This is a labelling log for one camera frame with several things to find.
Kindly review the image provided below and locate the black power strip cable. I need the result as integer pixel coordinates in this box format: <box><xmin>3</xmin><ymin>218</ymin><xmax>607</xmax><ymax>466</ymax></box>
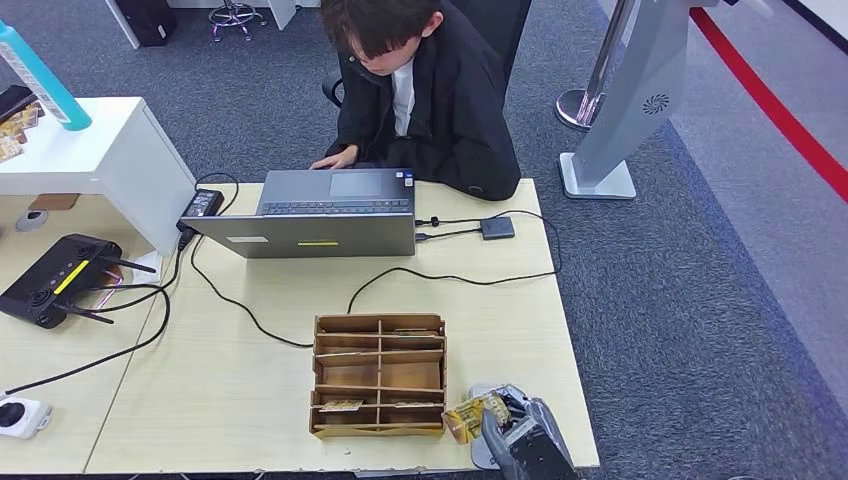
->
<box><xmin>3</xmin><ymin>284</ymin><xmax>172</xmax><ymax>397</ymax></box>

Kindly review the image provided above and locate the thin black adapter cable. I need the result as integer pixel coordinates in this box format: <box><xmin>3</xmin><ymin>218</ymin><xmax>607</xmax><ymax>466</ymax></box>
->
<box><xmin>193</xmin><ymin>172</ymin><xmax>240</xmax><ymax>217</ymax></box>

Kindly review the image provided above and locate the black laptop power adapter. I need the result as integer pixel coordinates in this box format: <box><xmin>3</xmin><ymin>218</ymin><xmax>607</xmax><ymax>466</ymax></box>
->
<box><xmin>181</xmin><ymin>188</ymin><xmax>225</xmax><ymax>220</ymax></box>

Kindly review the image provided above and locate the stack of yellow cards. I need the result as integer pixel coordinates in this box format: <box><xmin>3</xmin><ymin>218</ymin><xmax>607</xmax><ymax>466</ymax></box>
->
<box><xmin>0</xmin><ymin>102</ymin><xmax>46</xmax><ymax>164</ymax></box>

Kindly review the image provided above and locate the white paper slip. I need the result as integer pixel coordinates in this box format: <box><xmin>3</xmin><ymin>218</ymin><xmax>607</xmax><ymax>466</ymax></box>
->
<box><xmin>119</xmin><ymin>250</ymin><xmax>164</xmax><ymax>286</ymax></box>

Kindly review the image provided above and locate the brown cardboard piece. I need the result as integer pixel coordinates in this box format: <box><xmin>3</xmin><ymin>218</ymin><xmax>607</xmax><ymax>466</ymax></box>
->
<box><xmin>27</xmin><ymin>193</ymin><xmax>81</xmax><ymax>212</ymax></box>

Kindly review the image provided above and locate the chrome stool base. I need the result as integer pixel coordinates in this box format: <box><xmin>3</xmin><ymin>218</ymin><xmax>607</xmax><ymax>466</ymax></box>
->
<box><xmin>207</xmin><ymin>0</ymin><xmax>268</xmax><ymax>44</ymax></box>

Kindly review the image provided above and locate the black router cable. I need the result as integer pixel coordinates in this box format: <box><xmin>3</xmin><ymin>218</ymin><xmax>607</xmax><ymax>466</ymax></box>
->
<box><xmin>86</xmin><ymin>246</ymin><xmax>184</xmax><ymax>316</ymax></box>

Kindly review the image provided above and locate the teal bottle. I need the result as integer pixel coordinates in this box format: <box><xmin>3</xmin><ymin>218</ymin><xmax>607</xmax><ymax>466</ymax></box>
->
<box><xmin>0</xmin><ymin>19</ymin><xmax>93</xmax><ymax>132</ymax></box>

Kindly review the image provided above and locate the chrome stanchion post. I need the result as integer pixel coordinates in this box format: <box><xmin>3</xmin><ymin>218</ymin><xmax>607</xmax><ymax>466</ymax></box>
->
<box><xmin>555</xmin><ymin>0</ymin><xmax>634</xmax><ymax>132</ymax></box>

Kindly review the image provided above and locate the grey kiosk stand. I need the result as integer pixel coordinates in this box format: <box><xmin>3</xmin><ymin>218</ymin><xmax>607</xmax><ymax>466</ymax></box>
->
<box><xmin>558</xmin><ymin>0</ymin><xmax>723</xmax><ymax>201</ymax></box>

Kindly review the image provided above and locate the wooden card organizer box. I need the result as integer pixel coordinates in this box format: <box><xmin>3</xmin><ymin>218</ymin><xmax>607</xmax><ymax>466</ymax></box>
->
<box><xmin>309</xmin><ymin>313</ymin><xmax>448</xmax><ymax>440</ymax></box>

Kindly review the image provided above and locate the short black hub cable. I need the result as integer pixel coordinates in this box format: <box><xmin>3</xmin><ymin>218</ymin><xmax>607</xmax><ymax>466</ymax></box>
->
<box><xmin>415</xmin><ymin>227</ymin><xmax>483</xmax><ymax>243</ymax></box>

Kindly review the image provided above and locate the white power strip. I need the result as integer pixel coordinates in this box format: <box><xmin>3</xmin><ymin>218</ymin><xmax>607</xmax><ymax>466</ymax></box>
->
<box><xmin>0</xmin><ymin>395</ymin><xmax>53</xmax><ymax>441</ymax></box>

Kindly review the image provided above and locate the small round white puck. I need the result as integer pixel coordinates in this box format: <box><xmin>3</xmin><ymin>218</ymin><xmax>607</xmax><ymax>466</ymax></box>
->
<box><xmin>15</xmin><ymin>209</ymin><xmax>50</xmax><ymax>234</ymax></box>

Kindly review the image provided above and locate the small black USB hub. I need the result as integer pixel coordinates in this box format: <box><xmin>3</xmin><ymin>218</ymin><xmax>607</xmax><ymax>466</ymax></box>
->
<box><xmin>479</xmin><ymin>216</ymin><xmax>516</xmax><ymax>241</ymax></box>

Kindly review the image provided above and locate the white desk shelf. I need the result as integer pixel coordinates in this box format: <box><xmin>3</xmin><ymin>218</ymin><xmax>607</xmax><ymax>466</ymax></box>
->
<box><xmin>0</xmin><ymin>97</ymin><xmax>197</xmax><ymax>258</ymax></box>

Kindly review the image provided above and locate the black cabinet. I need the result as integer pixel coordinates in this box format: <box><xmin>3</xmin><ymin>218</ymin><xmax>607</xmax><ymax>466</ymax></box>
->
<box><xmin>113</xmin><ymin>0</ymin><xmax>178</xmax><ymax>48</ymax></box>

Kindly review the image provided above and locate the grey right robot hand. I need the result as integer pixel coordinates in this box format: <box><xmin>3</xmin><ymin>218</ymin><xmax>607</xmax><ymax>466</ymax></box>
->
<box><xmin>481</xmin><ymin>396</ymin><xmax>579</xmax><ymax>480</ymax></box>

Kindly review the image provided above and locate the black router with yellow stripe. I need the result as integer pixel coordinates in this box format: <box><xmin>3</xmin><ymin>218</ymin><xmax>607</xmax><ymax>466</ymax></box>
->
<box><xmin>0</xmin><ymin>233</ymin><xmax>157</xmax><ymax>331</ymax></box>

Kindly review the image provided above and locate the person's right hand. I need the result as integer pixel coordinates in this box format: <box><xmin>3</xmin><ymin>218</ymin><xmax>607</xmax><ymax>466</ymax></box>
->
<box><xmin>309</xmin><ymin>144</ymin><xmax>360</xmax><ymax>172</ymax></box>

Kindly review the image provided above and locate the person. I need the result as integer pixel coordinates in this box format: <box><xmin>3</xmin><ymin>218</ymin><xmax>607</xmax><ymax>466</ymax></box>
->
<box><xmin>309</xmin><ymin>0</ymin><xmax>523</xmax><ymax>202</ymax></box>

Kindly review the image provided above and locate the yellow printed ID card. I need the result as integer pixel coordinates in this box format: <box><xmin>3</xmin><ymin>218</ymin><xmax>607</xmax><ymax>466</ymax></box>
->
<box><xmin>442</xmin><ymin>392</ymin><xmax>513</xmax><ymax>445</ymax></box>

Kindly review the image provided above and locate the black mains cable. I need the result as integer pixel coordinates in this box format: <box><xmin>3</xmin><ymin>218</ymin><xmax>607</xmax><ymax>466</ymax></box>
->
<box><xmin>177</xmin><ymin>228</ymin><xmax>314</xmax><ymax>349</ymax></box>

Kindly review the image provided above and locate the white desk leg panel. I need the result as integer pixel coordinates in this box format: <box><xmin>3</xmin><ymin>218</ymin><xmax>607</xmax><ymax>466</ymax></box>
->
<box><xmin>103</xmin><ymin>0</ymin><xmax>142</xmax><ymax>50</ymax></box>
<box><xmin>266</xmin><ymin>0</ymin><xmax>323</xmax><ymax>31</ymax></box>

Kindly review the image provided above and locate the grey laptop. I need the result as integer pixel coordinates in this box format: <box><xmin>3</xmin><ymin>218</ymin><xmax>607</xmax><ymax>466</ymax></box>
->
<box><xmin>180</xmin><ymin>168</ymin><xmax>417</xmax><ymax>260</ymax></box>

